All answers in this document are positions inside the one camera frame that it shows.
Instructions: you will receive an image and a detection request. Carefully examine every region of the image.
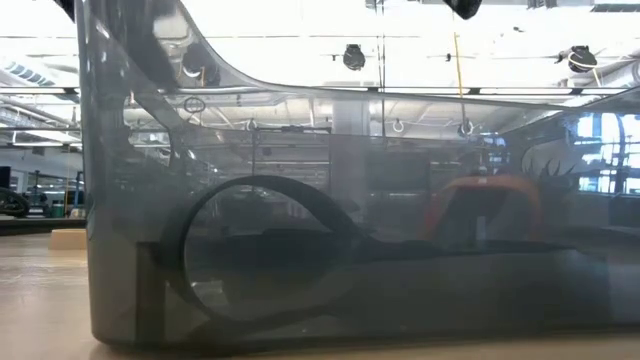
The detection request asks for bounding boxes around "translucent grey plastic bin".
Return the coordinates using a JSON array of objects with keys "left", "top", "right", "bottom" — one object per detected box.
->
[{"left": 74, "top": 0, "right": 640, "bottom": 352}]

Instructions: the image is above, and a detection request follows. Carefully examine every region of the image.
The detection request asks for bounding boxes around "black curved object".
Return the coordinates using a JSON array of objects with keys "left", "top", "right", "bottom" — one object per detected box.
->
[{"left": 0, "top": 186, "right": 32, "bottom": 220}]

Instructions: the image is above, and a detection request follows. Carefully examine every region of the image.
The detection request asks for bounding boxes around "tan block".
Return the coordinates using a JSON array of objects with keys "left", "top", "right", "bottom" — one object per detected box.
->
[{"left": 48, "top": 228, "right": 89, "bottom": 252}]

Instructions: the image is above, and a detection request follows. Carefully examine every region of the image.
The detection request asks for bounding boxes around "yellow hanging cable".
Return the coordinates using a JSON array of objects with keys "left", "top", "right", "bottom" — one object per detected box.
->
[{"left": 452, "top": 30, "right": 466, "bottom": 126}]

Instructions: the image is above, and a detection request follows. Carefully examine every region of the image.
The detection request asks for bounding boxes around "black hanging cable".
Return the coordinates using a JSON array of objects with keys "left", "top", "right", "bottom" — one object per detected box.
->
[{"left": 378, "top": 0, "right": 387, "bottom": 136}]

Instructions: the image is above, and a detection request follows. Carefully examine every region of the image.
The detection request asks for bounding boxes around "black hanging cable reel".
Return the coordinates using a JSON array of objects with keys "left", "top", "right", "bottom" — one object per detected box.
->
[
  {"left": 554, "top": 44, "right": 600, "bottom": 75},
  {"left": 182, "top": 42, "right": 222, "bottom": 87},
  {"left": 342, "top": 43, "right": 367, "bottom": 72}
]

